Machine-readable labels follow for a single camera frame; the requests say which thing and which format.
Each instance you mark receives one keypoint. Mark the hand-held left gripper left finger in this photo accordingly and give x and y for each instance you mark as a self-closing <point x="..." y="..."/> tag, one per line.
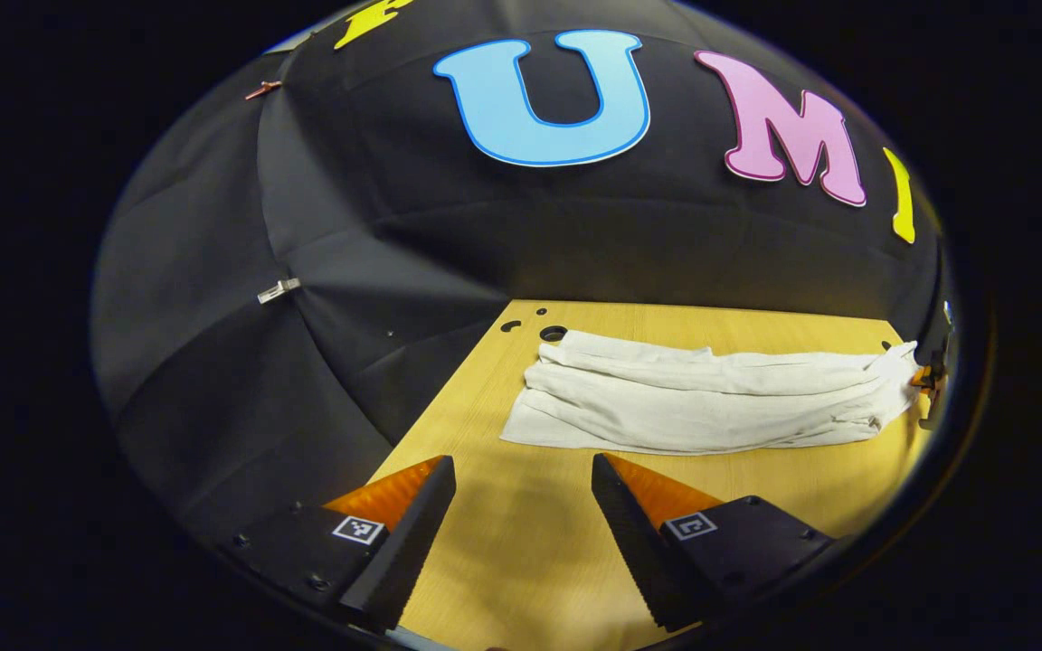
<point x="408" y="551"/>

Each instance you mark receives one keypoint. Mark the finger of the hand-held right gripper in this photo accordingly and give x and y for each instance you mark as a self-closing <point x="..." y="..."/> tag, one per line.
<point x="939" y="362"/>

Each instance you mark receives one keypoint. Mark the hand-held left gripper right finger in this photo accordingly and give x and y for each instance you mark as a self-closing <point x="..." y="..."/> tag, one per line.
<point x="634" y="551"/>

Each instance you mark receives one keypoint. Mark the white jeans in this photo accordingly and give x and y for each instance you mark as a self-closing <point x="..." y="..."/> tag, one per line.
<point x="684" y="398"/>

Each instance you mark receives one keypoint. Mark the white clip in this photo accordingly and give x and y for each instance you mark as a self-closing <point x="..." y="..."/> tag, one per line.
<point x="279" y="290"/>

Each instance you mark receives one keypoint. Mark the black backdrop cloth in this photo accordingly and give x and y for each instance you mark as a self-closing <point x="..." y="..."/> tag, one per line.
<point x="349" y="226"/>

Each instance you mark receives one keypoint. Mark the red clip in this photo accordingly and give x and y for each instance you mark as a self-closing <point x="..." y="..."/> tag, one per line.
<point x="263" y="89"/>

